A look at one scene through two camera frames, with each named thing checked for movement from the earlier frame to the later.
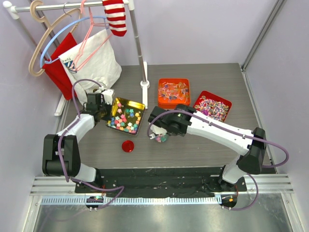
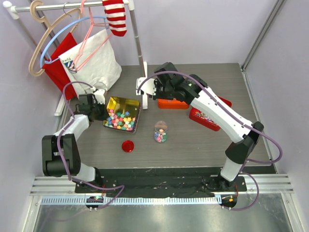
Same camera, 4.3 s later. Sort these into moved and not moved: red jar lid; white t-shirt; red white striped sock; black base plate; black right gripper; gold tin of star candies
Moved: black right gripper; gold tin of star candies
Not moved: white t-shirt; black base plate; red jar lid; red white striped sock
